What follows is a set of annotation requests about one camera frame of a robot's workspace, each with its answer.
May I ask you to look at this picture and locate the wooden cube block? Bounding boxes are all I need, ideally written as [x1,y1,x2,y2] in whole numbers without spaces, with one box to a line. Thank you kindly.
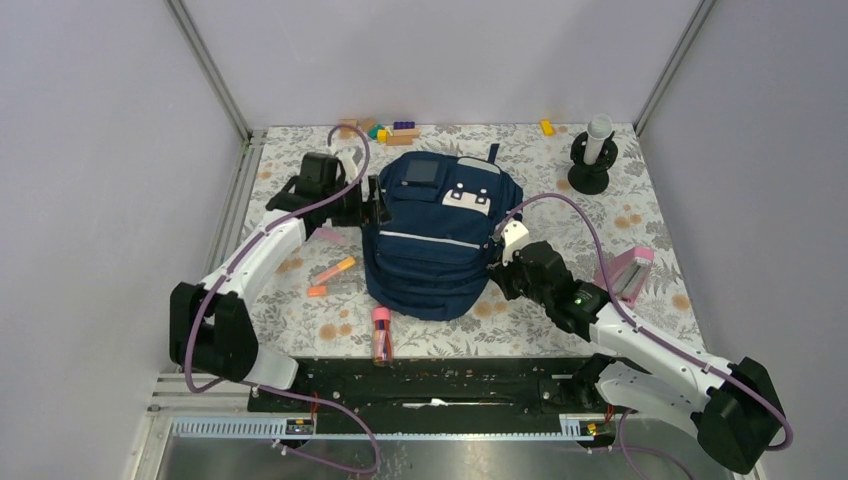
[339,119,359,133]

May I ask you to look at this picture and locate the purple pink highlighter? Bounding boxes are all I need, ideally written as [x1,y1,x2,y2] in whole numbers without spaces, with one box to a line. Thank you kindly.
[313,228,346,245]

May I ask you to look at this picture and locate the teal toy block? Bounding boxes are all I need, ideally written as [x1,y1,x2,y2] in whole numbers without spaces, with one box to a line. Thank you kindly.
[368,124,385,139]

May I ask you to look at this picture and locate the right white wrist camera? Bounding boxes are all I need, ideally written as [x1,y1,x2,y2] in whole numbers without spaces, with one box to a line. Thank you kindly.
[494,219,531,266]

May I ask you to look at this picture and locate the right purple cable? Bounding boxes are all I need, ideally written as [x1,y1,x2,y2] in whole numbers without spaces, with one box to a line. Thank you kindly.
[493,193,795,480]

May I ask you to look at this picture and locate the pink topped pen tube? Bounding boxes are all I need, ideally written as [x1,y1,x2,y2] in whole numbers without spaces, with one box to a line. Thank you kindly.
[371,306,394,366]

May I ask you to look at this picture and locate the black microphone stand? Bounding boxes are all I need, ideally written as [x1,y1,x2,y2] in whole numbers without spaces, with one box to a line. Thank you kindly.
[567,131,618,195]

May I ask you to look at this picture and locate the floral table cloth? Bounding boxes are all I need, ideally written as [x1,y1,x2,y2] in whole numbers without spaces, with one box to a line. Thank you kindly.
[250,124,704,358]

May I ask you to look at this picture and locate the orange pink highlighter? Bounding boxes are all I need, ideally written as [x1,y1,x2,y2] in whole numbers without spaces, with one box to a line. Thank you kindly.
[310,256,356,286]

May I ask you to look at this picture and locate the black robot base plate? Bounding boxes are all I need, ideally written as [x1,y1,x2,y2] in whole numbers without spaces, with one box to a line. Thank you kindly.
[247,354,624,436]

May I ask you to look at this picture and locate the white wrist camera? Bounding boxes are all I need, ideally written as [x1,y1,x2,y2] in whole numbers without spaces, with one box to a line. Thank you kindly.
[334,147,363,184]
[494,219,531,266]

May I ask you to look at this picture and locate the pink pencil case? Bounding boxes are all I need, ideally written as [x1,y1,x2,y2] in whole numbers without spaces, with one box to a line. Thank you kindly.
[605,247,655,309]

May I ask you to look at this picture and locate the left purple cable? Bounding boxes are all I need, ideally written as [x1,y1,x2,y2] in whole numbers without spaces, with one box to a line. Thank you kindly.
[183,123,382,476]

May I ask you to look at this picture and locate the yellow block at back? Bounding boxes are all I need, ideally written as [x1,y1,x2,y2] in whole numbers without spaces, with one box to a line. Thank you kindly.
[539,119,556,136]

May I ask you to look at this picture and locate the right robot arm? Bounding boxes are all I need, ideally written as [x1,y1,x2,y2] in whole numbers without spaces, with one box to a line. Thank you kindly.
[489,242,793,474]

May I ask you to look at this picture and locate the navy blue student backpack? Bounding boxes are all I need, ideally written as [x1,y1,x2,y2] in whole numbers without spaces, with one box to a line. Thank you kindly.
[362,151,524,321]

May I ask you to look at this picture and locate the purple cable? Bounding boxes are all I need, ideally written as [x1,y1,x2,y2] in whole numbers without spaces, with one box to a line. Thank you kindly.
[183,123,382,476]
[493,193,795,480]

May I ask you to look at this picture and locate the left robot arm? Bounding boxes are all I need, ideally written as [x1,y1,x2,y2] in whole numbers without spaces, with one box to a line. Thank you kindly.
[168,147,390,411]

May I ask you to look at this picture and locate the long wooden block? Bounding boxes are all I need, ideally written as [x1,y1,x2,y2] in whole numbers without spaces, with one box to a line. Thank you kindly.
[383,128,420,146]

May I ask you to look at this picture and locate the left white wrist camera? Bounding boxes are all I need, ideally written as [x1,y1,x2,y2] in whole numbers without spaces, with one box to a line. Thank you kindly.
[334,147,363,184]

